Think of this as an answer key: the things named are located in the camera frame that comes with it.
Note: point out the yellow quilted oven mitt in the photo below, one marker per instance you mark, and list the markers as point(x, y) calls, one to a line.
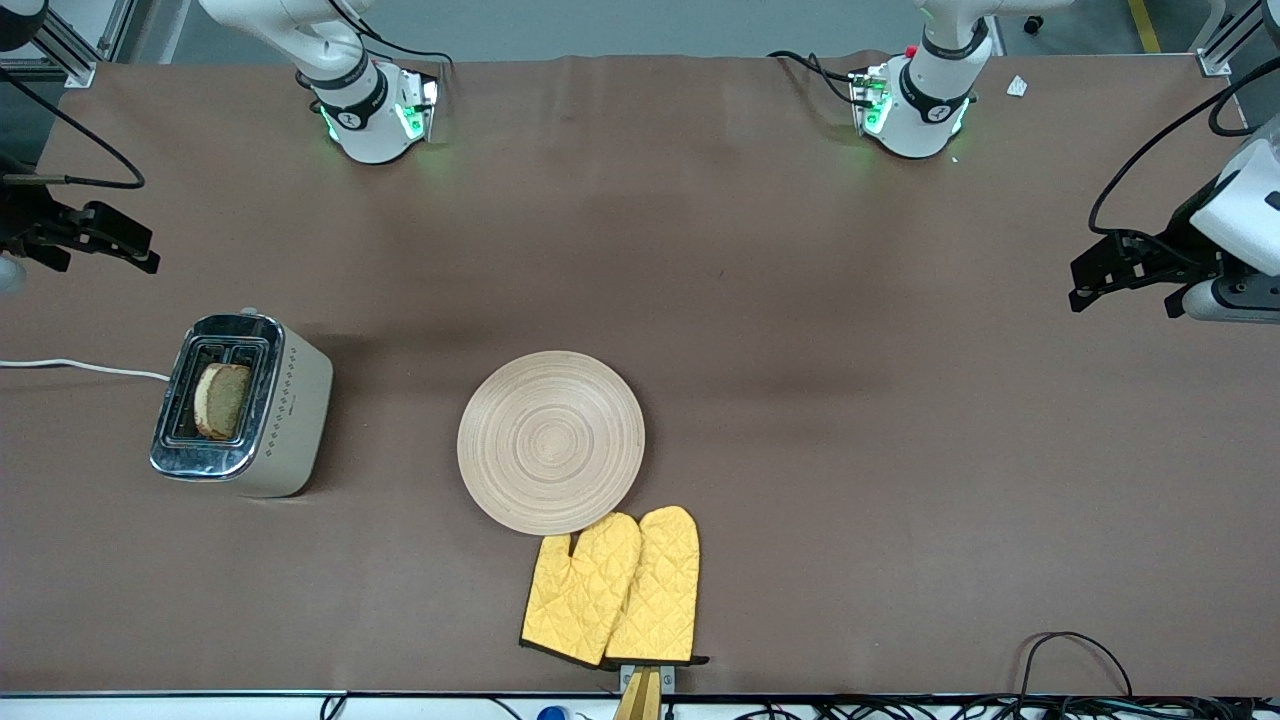
point(580, 600)
point(660, 590)

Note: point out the white paper scrap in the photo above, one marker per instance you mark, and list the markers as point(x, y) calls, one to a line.
point(1017, 86)

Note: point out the round wooden plate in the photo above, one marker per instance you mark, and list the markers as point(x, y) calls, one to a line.
point(550, 440)

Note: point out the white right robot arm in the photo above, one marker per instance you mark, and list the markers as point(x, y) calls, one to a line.
point(370, 130)

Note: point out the brown table cover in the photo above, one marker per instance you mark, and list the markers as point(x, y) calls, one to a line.
point(700, 250)

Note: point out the aluminium frame profile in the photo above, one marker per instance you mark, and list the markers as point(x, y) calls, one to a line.
point(80, 68)
point(1215, 60)

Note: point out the grey metal bracket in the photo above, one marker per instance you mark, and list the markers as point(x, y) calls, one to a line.
point(668, 676)

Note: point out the silver beige toaster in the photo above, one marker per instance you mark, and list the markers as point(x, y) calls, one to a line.
point(285, 410)

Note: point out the brown toast slice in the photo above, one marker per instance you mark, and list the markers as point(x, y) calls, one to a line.
point(225, 400)

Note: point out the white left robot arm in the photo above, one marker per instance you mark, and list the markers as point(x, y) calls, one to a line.
point(930, 110)

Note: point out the blue round object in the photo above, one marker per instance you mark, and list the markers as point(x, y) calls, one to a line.
point(551, 714)

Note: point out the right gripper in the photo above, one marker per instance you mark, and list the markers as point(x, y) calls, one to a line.
point(22, 217)

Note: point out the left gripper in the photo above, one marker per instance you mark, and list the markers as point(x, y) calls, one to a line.
point(1183, 238)

